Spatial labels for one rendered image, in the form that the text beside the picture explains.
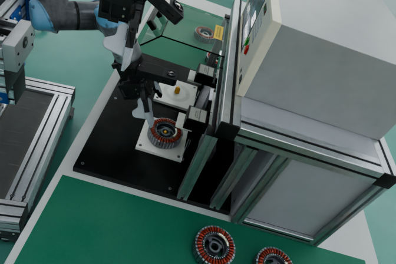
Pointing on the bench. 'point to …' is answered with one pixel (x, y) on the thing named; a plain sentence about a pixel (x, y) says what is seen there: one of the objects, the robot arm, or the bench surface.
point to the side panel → (304, 201)
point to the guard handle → (153, 19)
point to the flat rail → (216, 92)
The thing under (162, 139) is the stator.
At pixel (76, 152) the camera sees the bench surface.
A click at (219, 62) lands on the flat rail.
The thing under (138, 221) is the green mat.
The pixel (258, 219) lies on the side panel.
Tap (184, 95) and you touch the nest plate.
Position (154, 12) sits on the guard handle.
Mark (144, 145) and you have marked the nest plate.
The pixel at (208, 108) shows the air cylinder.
